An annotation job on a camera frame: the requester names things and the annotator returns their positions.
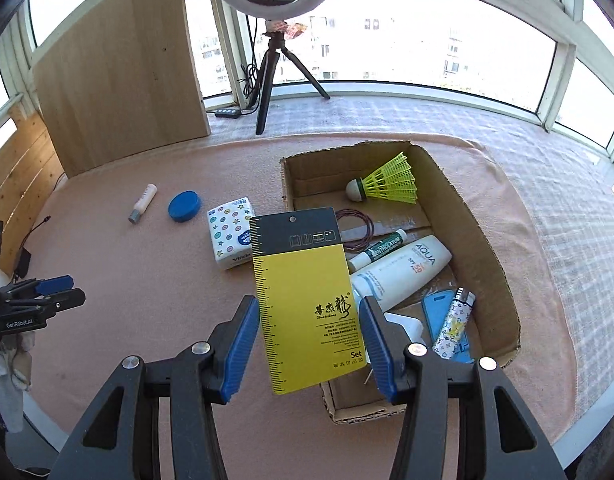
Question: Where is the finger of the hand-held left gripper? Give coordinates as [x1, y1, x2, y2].
[2, 287, 86, 317]
[0, 275, 74, 298]

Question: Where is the patterned lighter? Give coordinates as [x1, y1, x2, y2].
[433, 287, 476, 359]

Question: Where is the green and white tube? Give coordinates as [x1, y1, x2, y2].
[348, 229, 408, 271]

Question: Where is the black adapter with cable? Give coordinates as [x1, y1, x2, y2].
[12, 215, 52, 280]

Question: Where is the white lip balm stick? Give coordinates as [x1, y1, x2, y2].
[128, 184, 159, 224]

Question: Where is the person's left hand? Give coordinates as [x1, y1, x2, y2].
[0, 330, 35, 393]

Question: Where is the black ring light cable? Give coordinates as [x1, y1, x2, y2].
[237, 10, 260, 113]

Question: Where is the yellow and black card package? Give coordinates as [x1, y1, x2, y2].
[249, 207, 369, 395]

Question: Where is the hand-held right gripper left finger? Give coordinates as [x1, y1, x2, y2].
[51, 295, 262, 480]

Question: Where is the patterned tissue pack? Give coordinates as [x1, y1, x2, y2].
[207, 196, 258, 271]

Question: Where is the cardboard box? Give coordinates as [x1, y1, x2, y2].
[279, 141, 522, 425]

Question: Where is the wooden slat panel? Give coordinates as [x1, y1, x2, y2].
[0, 110, 68, 273]

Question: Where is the yellow plastic shuttlecock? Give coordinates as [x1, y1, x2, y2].
[345, 152, 419, 205]

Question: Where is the white sunscreen tube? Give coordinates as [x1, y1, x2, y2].
[349, 235, 453, 313]

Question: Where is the blue phone stand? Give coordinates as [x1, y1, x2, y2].
[421, 291, 475, 364]

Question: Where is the black tripod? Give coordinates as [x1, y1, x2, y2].
[254, 17, 332, 136]

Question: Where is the plaid cloth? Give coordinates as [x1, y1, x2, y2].
[207, 95, 614, 411]

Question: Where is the brown hair tie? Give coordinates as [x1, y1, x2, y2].
[335, 208, 375, 252]

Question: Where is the white charger adapter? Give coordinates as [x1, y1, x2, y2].
[362, 312, 428, 386]

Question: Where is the light wooden board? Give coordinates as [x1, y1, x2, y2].
[32, 0, 212, 178]

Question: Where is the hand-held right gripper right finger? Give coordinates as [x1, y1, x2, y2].
[358, 296, 568, 480]

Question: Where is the blue round lid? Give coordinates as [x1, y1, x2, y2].
[168, 190, 202, 223]

